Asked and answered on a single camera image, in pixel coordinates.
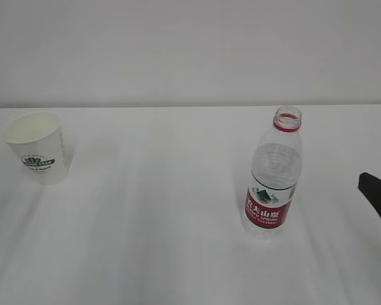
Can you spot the clear water bottle red label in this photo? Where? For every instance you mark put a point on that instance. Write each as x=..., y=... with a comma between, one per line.
x=275, y=170

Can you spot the white paper cup green logo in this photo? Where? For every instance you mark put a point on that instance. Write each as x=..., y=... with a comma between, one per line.
x=37, y=139

